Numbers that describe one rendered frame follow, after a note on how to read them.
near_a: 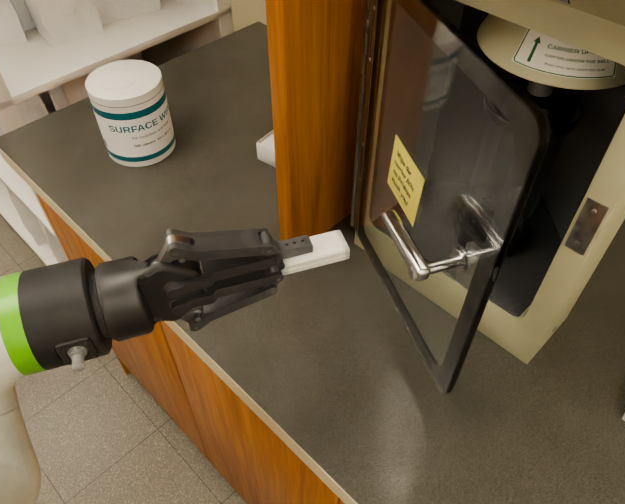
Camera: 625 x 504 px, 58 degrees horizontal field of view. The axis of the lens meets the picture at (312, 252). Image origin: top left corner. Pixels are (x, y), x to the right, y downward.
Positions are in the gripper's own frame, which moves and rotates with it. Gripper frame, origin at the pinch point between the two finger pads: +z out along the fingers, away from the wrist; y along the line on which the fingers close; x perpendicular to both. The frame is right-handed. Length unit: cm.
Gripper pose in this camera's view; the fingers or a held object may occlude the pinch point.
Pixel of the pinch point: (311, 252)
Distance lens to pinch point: 56.0
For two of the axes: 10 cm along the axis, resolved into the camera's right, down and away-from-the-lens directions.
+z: 9.5, -2.4, 2.1
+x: -3.1, -7.1, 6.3
